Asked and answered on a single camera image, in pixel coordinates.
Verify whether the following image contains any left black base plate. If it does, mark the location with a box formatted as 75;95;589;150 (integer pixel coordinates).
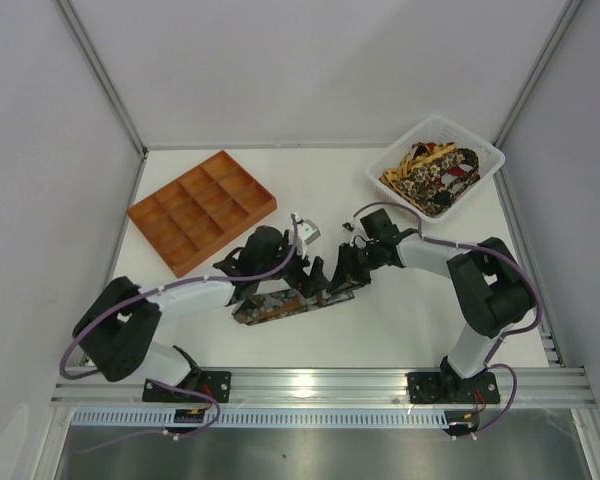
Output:
142;370;232;404

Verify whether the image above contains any white plastic basket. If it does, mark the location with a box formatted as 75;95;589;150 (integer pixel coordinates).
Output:
366;116;505;224

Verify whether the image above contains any orange compartment tray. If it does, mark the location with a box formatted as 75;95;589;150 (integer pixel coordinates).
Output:
127;150;277;278

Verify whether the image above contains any dark floral tie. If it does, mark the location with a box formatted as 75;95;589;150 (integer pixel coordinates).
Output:
394;147;480;217

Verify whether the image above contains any yellow patterned tie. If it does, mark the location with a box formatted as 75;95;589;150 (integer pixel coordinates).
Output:
380;142;457;186

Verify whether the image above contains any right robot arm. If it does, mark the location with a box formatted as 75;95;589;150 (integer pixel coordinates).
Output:
329;209;539;404

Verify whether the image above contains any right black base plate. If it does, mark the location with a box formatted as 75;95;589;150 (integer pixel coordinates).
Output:
406;371;500;405

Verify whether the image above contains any aluminium frame post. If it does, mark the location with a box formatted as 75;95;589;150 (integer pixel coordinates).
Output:
494;0;586;146
55;0;148;161

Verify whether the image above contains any white slotted cable duct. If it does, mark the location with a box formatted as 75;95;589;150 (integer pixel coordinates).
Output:
71;407;449;429

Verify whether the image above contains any aluminium mounting rail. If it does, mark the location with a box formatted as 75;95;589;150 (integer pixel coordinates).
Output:
50;367;597;413

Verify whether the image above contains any red tie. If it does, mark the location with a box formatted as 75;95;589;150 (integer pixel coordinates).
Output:
405;146;479;200

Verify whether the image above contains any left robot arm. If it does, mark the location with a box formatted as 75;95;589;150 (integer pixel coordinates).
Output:
72;217;320;387

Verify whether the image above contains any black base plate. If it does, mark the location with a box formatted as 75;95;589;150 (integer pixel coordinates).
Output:
406;371;500;405
142;370;232;404

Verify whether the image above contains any brown grey floral tie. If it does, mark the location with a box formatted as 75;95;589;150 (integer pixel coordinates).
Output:
232;289;355;326

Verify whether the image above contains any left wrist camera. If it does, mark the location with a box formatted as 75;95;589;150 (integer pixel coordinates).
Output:
291;212;321;257

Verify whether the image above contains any left aluminium frame post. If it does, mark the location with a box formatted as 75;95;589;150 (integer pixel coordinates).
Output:
55;0;148;161

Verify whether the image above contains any right aluminium frame post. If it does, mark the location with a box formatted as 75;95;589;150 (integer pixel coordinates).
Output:
494;0;586;146

